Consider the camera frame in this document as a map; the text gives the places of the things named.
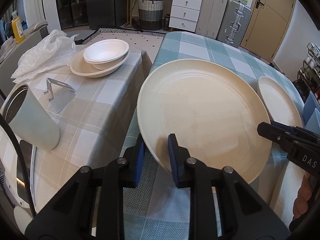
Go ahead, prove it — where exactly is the large cream plate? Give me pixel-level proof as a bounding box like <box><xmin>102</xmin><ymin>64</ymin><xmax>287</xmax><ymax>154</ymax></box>
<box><xmin>137</xmin><ymin>59</ymin><xmax>272</xmax><ymax>183</ymax></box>

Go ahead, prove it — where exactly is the blue bowl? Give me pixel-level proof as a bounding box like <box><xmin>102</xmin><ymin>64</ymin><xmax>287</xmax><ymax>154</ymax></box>
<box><xmin>303</xmin><ymin>92</ymin><xmax>319</xmax><ymax>134</ymax></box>

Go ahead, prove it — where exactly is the right hand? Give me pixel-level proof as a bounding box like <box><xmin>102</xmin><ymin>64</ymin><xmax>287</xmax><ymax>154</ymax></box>
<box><xmin>293</xmin><ymin>172</ymin><xmax>312</xmax><ymax>219</ymax></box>

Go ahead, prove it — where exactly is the teal checked tablecloth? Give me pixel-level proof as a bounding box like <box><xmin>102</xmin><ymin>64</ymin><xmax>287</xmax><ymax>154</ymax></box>
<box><xmin>124</xmin><ymin>31</ymin><xmax>304</xmax><ymax>239</ymax></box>

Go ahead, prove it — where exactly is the shoe rack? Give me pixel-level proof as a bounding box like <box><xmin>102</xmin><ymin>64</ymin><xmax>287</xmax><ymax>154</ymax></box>
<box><xmin>293</xmin><ymin>42</ymin><xmax>320</xmax><ymax>102</ymax></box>

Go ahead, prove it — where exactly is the beige checked tablecloth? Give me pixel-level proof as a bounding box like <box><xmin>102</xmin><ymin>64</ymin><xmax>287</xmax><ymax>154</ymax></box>
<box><xmin>28</xmin><ymin>48</ymin><xmax>152</xmax><ymax>211</ymax></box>

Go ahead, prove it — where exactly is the metal phone stand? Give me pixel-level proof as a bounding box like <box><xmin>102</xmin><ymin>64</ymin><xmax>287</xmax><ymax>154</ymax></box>
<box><xmin>44</xmin><ymin>77</ymin><xmax>75</xmax><ymax>113</ymax></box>

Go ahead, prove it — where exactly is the pale green cup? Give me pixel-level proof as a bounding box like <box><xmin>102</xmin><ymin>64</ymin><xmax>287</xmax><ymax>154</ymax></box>
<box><xmin>2</xmin><ymin>83</ymin><xmax>60</xmax><ymax>151</ymax></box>

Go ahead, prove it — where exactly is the cream shallow bowl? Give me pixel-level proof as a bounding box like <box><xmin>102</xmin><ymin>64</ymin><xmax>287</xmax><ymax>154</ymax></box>
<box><xmin>70</xmin><ymin>49</ymin><xmax>130</xmax><ymax>79</ymax></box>

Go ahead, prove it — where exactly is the white foam bowl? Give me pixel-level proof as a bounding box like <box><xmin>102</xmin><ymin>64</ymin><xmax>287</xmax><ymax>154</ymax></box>
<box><xmin>83</xmin><ymin>39</ymin><xmax>129</xmax><ymax>63</ymax></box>

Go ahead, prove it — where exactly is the silver suitcase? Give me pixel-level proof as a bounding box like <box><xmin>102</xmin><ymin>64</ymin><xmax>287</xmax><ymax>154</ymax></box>
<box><xmin>216</xmin><ymin>0</ymin><xmax>251</xmax><ymax>48</ymax></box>

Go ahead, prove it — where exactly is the wooden door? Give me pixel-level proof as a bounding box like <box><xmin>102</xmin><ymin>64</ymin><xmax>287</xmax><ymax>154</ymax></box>
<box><xmin>241</xmin><ymin>0</ymin><xmax>295</xmax><ymax>62</ymax></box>

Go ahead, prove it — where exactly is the white plastic bag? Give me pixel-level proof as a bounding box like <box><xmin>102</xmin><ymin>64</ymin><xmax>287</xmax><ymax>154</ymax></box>
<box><xmin>11</xmin><ymin>30</ymin><xmax>78</xmax><ymax>84</ymax></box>

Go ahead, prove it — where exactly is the beige suitcase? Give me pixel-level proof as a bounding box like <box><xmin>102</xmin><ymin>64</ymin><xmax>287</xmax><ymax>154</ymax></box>
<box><xmin>195</xmin><ymin>0</ymin><xmax>228</xmax><ymax>40</ymax></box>

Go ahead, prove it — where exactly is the woven laundry basket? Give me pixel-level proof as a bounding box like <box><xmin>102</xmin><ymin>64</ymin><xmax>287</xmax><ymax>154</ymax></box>
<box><xmin>138</xmin><ymin>0</ymin><xmax>164</xmax><ymax>31</ymax></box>

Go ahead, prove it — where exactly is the black refrigerator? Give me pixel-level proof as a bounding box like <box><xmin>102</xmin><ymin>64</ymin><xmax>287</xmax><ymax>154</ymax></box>
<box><xmin>56</xmin><ymin>0</ymin><xmax>127</xmax><ymax>29</ymax></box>

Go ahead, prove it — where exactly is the yellow bottle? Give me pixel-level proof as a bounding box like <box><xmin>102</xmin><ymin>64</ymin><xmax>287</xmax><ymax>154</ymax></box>
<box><xmin>11</xmin><ymin>16</ymin><xmax>25</xmax><ymax>44</ymax></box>

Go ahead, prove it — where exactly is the black cable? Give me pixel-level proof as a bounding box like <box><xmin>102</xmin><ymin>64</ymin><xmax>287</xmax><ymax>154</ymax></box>
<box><xmin>0</xmin><ymin>113</ymin><xmax>37</xmax><ymax>218</ymax></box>

